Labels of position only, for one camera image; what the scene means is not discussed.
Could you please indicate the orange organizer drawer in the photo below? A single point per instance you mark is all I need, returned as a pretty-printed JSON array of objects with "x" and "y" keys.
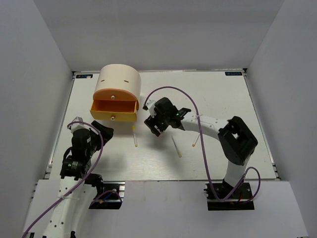
[{"x": 114, "y": 94}]

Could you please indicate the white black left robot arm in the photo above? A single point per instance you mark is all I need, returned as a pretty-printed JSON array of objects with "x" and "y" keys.
[{"x": 78, "y": 185}]

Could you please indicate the blue logo sticker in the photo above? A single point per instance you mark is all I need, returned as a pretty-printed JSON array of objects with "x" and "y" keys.
[
  {"x": 233, "y": 73},
  {"x": 84, "y": 76}
]

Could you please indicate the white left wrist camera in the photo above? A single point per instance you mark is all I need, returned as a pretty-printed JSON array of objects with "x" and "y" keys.
[{"x": 76, "y": 124}]

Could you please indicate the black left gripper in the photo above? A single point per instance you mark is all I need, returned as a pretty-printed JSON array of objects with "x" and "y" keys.
[{"x": 107, "y": 133}]

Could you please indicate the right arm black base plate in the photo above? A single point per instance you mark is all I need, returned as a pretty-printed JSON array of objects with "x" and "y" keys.
[{"x": 236, "y": 202}]

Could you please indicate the cream round drawer organizer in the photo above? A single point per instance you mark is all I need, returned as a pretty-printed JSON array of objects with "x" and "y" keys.
[{"x": 120, "y": 76}]

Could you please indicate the white pen pale yellow ends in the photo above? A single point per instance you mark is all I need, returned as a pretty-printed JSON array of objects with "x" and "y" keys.
[{"x": 176, "y": 147}]

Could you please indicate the white pen orange-yellow cap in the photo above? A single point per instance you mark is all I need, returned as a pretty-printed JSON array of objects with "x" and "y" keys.
[{"x": 196, "y": 140}]

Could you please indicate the blue logo sticker left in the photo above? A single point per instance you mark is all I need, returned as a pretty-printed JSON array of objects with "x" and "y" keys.
[{"x": 84, "y": 76}]

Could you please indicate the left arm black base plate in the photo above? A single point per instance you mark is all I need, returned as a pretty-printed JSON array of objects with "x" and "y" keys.
[{"x": 110, "y": 196}]

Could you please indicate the blue logo sticker right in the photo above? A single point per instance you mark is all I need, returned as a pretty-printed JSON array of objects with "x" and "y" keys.
[{"x": 233, "y": 73}]

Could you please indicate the white pen bright yellow cap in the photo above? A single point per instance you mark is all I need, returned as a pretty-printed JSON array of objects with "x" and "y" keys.
[{"x": 134, "y": 136}]

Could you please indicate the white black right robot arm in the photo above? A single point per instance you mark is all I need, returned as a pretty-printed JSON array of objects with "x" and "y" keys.
[{"x": 236, "y": 139}]

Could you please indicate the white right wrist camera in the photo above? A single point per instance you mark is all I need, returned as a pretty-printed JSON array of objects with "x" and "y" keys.
[{"x": 150, "y": 107}]

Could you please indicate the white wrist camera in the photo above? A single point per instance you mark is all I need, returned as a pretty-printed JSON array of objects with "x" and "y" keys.
[
  {"x": 150, "y": 107},
  {"x": 76, "y": 124}
]

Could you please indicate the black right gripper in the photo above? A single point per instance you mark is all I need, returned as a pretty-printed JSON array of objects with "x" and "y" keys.
[{"x": 151, "y": 122}]

